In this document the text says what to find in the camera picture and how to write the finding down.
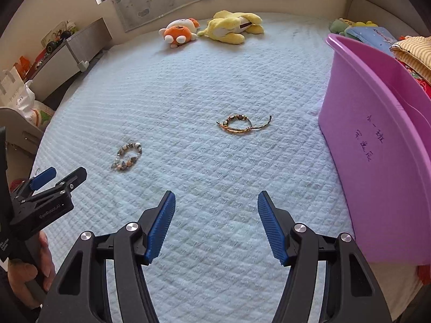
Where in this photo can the green yellow plush toy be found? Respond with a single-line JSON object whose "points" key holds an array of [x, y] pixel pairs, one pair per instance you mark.
{"points": [[341, 25]]}

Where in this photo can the white quilted bed cover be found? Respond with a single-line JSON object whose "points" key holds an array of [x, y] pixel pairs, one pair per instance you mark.
{"points": [[216, 124]]}

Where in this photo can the orange white plush toy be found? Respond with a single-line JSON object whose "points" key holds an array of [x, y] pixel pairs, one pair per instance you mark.
{"points": [[180, 32]]}

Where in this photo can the grey bedside cabinet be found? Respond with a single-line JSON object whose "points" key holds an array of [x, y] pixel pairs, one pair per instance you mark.
{"points": [[72, 56]]}

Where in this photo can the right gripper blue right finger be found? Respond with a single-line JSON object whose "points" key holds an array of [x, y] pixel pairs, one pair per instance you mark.
{"points": [[275, 232]]}

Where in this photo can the blue small pillow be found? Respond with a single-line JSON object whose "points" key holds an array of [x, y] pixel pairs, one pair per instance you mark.
{"points": [[374, 36]]}

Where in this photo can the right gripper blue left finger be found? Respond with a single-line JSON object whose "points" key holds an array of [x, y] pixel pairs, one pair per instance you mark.
{"points": [[156, 234]]}

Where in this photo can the grey padded headboard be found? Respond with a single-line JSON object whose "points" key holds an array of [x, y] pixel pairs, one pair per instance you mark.
{"points": [[399, 17]]}

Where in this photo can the grey chair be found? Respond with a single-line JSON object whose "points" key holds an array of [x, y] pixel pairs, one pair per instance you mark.
{"points": [[19, 131]]}

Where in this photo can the purple plastic bin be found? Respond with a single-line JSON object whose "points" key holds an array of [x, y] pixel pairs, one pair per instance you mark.
{"points": [[376, 121]]}

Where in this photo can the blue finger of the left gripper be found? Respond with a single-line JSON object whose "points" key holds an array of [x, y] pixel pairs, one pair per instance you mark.
{"points": [[72, 180], [42, 179]]}

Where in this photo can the white paper bag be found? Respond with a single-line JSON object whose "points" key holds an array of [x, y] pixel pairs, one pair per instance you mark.
{"points": [[11, 87]]}

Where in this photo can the yellow striped blanket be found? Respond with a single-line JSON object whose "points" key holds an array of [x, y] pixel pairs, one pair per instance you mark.
{"points": [[416, 53]]}

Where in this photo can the person left hand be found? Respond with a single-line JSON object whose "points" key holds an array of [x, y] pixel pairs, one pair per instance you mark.
{"points": [[19, 273]]}

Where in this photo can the red patterned quilt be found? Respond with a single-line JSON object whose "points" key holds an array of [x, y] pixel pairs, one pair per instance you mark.
{"points": [[420, 80]]}

